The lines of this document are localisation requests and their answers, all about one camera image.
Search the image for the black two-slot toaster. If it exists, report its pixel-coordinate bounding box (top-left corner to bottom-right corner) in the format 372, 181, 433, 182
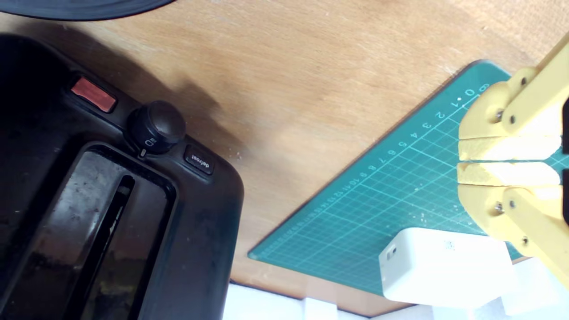
0, 33, 245, 320

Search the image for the black round plate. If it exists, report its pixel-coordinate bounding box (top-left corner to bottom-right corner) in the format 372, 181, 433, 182
0, 0, 176, 21

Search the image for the green cutting mat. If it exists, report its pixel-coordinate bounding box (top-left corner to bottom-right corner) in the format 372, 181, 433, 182
248, 59, 569, 296

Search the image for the white rounded block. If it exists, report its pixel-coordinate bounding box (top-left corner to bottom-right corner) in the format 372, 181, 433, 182
378, 228, 518, 309

